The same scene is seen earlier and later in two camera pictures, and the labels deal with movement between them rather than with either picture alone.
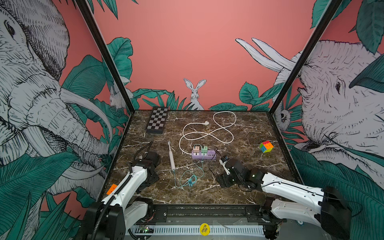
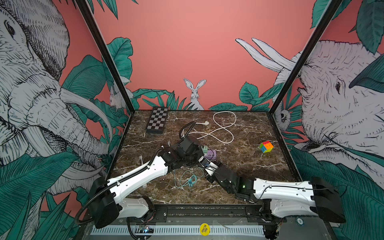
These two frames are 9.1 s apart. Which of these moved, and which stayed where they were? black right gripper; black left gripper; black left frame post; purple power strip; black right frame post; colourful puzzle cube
Moved: black right gripper; black left gripper
Stayed: black right frame post; purple power strip; black left frame post; colourful puzzle cube
